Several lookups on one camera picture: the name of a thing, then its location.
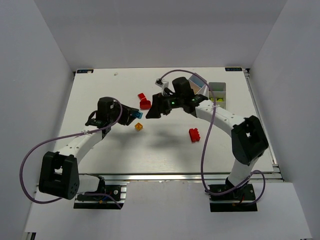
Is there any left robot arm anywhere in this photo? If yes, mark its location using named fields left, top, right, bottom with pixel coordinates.
left=38, top=97, right=142, bottom=200

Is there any left blue table label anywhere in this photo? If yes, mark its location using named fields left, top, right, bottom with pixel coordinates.
left=76, top=69, right=94, bottom=74

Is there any tilted white divided container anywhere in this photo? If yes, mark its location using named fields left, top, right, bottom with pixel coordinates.
left=188, top=75, right=209, bottom=97

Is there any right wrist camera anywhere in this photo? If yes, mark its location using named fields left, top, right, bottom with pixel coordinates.
left=155, top=78, right=170, bottom=96

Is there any blue table label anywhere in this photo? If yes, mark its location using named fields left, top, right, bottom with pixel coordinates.
left=224, top=67, right=243, bottom=72
left=76, top=69, right=94, bottom=74

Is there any cyan long lego brick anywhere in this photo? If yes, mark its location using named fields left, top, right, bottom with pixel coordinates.
left=133, top=111, right=143, bottom=119

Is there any upright white divided container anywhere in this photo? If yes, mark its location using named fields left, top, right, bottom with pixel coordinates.
left=208, top=82, right=227, bottom=109

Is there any right blue table label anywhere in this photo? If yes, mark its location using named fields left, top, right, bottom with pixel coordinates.
left=224, top=67, right=243, bottom=72

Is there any large red lego brick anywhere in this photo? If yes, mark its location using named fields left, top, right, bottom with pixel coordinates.
left=188, top=128, right=201, bottom=143

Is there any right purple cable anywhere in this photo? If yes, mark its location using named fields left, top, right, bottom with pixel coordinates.
left=158, top=69, right=266, bottom=206

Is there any small red lego brick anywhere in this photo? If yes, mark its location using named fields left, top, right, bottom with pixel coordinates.
left=137, top=93, right=147, bottom=101

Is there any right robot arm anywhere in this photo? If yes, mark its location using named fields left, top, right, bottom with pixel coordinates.
left=146, top=77, right=269, bottom=192

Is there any orange small lego brick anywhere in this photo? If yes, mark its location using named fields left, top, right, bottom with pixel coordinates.
left=134, top=122, right=143, bottom=131

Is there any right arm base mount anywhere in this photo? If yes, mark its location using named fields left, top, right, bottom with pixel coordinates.
left=204, top=183, right=258, bottom=213

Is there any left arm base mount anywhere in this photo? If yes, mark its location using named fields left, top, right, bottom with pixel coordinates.
left=73, top=174, right=127, bottom=210

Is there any red rounded lego piece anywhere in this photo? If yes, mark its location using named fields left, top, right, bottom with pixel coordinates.
left=139, top=99, right=152, bottom=110

